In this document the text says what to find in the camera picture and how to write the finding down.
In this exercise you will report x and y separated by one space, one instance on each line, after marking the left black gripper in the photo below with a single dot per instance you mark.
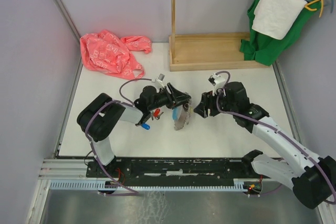
176 98

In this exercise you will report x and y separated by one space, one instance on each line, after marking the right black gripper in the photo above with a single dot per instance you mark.
207 102

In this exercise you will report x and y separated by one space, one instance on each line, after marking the red tag key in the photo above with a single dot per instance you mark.
155 115

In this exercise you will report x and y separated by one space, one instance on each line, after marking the silver key holder blue handle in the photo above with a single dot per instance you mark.
181 115

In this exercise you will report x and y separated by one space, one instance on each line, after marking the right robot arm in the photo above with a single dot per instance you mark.
310 177

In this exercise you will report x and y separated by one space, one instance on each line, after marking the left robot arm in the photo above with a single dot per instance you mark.
100 117

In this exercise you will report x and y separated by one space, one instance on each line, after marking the green shirt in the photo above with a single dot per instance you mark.
264 49

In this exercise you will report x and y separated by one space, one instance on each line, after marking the pink patterned cloth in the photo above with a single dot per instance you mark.
106 53

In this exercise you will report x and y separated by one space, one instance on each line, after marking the white towel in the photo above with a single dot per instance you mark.
274 18

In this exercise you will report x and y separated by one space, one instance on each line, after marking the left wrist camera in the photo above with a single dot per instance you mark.
159 82

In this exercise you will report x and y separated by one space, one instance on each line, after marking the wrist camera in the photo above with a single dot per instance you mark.
217 81
159 82

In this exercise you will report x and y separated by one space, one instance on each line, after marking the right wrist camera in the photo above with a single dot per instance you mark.
217 81

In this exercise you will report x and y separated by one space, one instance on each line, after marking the wooden rack frame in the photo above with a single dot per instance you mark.
193 52

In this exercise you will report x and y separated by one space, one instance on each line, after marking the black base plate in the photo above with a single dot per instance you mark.
180 172

